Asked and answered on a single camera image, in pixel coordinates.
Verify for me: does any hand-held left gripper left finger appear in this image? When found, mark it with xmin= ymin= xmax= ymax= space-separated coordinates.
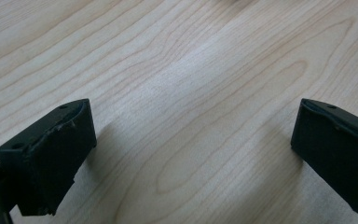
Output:
xmin=0 ymin=98 xmax=98 ymax=217

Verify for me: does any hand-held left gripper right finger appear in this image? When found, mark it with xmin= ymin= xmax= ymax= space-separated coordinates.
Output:
xmin=290 ymin=98 xmax=358 ymax=216

